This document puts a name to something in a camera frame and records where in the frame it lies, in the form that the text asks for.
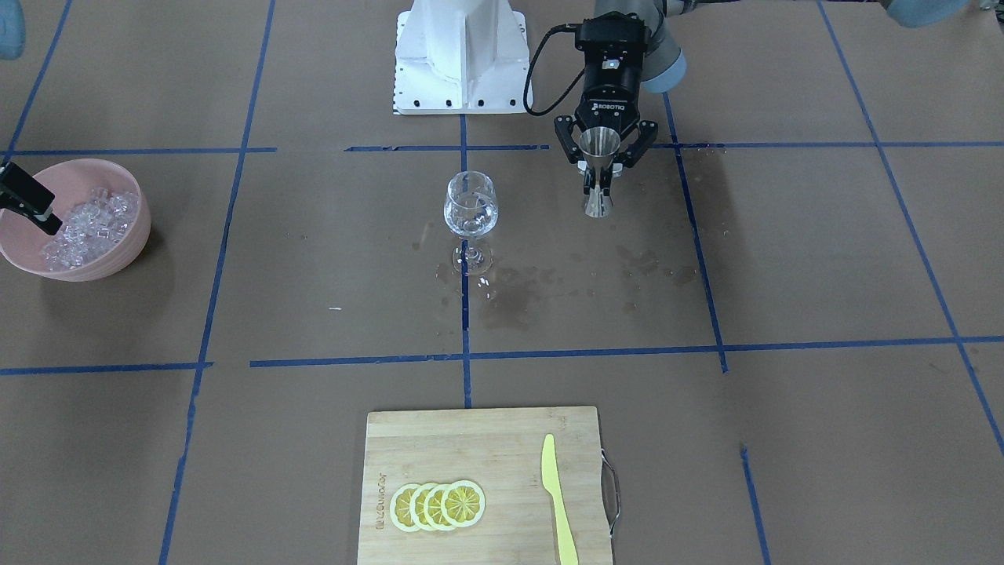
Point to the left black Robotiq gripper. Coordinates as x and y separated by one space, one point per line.
609 100

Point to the clear wine glass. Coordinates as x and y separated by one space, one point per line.
471 212

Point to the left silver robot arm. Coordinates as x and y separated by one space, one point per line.
663 63

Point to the lemon slices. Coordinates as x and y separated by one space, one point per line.
437 507

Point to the steel cocktail jigger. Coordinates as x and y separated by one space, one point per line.
599 146

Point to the wooden cutting board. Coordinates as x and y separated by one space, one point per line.
499 449

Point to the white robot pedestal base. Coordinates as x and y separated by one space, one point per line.
460 57

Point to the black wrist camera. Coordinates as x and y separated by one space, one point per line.
616 33

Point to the pink bowl of ice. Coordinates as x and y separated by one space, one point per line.
105 223

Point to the yellow plastic knife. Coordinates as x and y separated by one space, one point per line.
550 478

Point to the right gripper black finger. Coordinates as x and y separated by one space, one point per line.
24 195

